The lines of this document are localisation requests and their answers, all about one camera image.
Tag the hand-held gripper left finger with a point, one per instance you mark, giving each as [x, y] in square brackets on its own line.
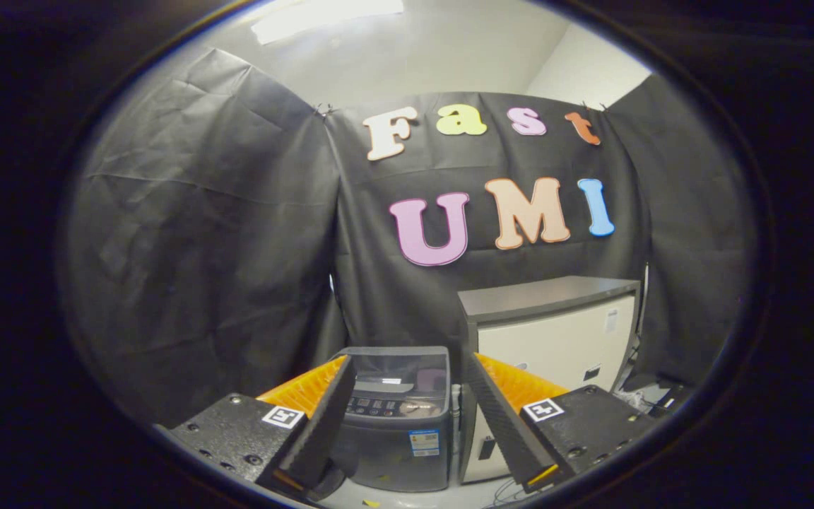
[322, 424]

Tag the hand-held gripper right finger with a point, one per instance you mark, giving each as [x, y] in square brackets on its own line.
[499, 424]

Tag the dark grey washing machine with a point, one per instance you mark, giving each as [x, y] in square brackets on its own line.
[393, 459]

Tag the cream cabinet with grey top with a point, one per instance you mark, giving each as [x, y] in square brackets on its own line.
[555, 339]

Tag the black box on floor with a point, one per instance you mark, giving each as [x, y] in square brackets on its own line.
[672, 399]

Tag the black backdrop cloth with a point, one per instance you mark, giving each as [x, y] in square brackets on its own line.
[202, 247]

